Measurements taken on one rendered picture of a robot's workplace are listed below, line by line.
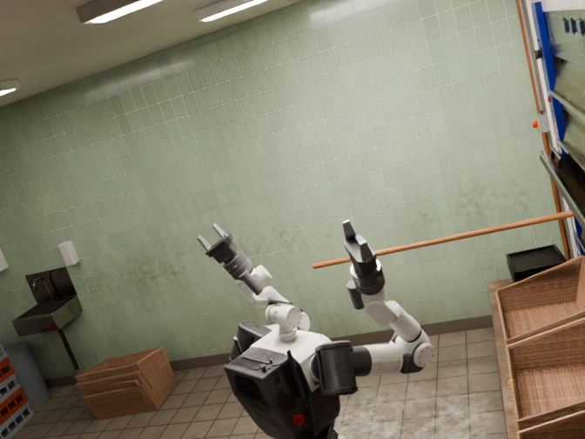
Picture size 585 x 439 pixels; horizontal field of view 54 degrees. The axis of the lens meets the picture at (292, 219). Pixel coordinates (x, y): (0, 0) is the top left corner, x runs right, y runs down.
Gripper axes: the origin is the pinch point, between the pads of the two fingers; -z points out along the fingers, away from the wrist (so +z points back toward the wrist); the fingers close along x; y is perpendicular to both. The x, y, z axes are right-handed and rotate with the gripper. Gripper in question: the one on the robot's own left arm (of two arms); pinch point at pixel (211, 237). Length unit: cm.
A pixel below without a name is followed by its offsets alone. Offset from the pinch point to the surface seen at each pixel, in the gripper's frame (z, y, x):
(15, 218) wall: -82, -222, -282
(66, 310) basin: 6, -191, -286
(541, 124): 97, -180, 106
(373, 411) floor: 173, -109, -73
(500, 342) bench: 149, -81, 32
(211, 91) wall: -48, -226, -62
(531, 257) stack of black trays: 147, -138, 61
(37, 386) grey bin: 42, -178, -366
